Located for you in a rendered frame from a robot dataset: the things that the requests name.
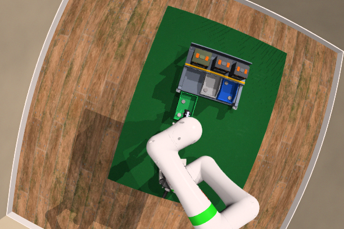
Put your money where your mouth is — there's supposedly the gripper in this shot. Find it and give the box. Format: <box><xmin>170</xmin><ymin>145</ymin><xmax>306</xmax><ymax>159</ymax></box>
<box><xmin>182</xmin><ymin>109</ymin><xmax>191</xmax><ymax>117</ymax></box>

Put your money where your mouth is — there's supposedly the green bin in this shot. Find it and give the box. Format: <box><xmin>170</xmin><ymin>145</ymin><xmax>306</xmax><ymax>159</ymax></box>
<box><xmin>174</xmin><ymin>92</ymin><xmax>198</xmax><ymax>120</ymax></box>

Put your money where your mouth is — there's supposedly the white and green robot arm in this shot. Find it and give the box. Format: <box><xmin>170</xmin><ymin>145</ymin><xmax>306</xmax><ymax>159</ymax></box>
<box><xmin>146</xmin><ymin>117</ymin><xmax>259</xmax><ymax>229</ymax></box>

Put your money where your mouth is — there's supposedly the blue open bin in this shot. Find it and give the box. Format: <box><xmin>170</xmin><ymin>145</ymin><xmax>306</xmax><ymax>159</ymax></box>
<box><xmin>216</xmin><ymin>79</ymin><xmax>239</xmax><ymax>103</ymax></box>

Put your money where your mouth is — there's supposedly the grey storage bin shelf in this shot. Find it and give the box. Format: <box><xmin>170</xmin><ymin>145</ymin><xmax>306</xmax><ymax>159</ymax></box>
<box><xmin>176</xmin><ymin>43</ymin><xmax>252</xmax><ymax>110</ymax></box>

